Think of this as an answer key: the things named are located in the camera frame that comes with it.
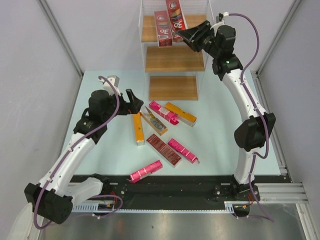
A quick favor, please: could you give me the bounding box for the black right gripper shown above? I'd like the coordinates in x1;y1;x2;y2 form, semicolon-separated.
177;20;220;59

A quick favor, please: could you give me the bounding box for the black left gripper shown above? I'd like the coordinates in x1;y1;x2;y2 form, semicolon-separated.
102;89;143;123

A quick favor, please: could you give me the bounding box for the red silver 3D toothpaste box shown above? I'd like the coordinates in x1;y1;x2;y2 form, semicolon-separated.
165;0;188;43

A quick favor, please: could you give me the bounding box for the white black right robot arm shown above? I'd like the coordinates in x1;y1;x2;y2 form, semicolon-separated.
177;20;276;201

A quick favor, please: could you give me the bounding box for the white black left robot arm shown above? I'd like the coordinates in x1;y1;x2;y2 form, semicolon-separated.
24;89;144;224

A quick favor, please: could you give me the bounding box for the clear acrylic wooden shelf unit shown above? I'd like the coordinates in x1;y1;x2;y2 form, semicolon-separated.
138;0;209;101

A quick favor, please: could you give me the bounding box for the orange toothpaste box left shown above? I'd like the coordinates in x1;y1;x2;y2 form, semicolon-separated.
132;113;145;146

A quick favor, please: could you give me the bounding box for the orange toothpaste box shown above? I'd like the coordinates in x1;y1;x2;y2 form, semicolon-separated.
132;113;145;146
164;102;197;127

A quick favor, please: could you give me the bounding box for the gold silver toothpaste box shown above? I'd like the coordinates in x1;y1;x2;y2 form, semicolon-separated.
140;106;168;136

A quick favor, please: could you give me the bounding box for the pink toothpaste box upper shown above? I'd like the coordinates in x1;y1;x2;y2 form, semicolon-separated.
149;101;179;125

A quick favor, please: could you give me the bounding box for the pink toothpaste box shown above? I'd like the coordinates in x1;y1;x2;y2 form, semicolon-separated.
149;101;179;125
127;160;163;184
167;138;200;164

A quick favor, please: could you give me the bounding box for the orange toothpaste box right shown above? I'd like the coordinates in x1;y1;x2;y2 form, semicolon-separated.
164;102;197;127

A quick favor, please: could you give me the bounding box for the dark red toothpaste box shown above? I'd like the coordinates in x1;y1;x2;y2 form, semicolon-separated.
146;134;182;168

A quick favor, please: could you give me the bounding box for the pink toothpaste box lower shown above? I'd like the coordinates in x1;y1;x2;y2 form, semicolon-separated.
127;160;163;184

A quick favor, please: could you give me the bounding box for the pink toothpaste box middle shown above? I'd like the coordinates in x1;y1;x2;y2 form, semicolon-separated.
167;138;200;164

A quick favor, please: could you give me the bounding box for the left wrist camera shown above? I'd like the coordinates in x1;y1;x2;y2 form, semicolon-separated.
98;75;121;96

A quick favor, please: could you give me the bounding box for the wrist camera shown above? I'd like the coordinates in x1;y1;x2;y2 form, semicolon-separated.
216;11;229;25
98;75;121;96

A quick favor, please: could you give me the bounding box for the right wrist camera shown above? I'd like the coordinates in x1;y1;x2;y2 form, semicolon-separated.
216;11;229;25

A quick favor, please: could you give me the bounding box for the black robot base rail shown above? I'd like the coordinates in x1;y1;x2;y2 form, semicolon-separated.
68;174;293;218

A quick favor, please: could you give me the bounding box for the white slotted cable duct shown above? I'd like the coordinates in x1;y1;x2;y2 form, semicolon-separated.
71;198;250;215

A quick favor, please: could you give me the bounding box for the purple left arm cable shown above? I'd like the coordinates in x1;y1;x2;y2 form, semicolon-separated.
33;75;125;230

